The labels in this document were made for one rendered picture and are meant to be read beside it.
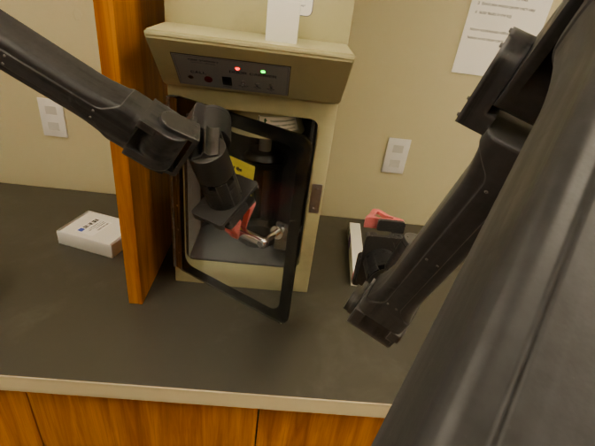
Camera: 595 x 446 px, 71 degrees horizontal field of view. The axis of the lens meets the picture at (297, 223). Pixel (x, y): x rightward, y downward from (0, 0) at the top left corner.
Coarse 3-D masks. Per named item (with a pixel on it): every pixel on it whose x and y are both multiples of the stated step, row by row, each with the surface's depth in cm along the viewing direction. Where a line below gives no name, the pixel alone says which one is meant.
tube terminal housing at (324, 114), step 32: (192, 0) 70; (224, 0) 70; (256, 0) 70; (320, 0) 70; (352, 0) 70; (256, 32) 72; (320, 32) 72; (192, 96) 78; (224, 96) 78; (256, 96) 78; (320, 128) 81; (320, 160) 84
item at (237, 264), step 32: (256, 128) 69; (256, 160) 71; (288, 160) 68; (192, 192) 83; (256, 192) 74; (288, 192) 70; (192, 224) 87; (256, 224) 77; (288, 224) 73; (192, 256) 92; (224, 256) 86; (256, 256) 81; (288, 256) 76; (224, 288) 90; (256, 288) 84; (288, 288) 80
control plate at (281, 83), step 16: (176, 64) 68; (192, 64) 68; (208, 64) 67; (224, 64) 67; (240, 64) 67; (256, 64) 66; (192, 80) 72; (240, 80) 71; (256, 80) 70; (272, 80) 70; (288, 80) 70
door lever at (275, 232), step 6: (240, 228) 74; (246, 228) 74; (276, 228) 75; (240, 234) 73; (246, 234) 73; (252, 234) 72; (258, 234) 73; (270, 234) 74; (276, 234) 74; (252, 240) 72; (258, 240) 72; (264, 240) 71; (270, 240) 73; (258, 246) 72; (264, 246) 72
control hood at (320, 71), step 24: (168, 24) 68; (168, 48) 64; (192, 48) 64; (216, 48) 63; (240, 48) 63; (264, 48) 63; (288, 48) 63; (312, 48) 64; (336, 48) 67; (168, 72) 70; (312, 72) 67; (336, 72) 67; (288, 96) 75; (312, 96) 74; (336, 96) 74
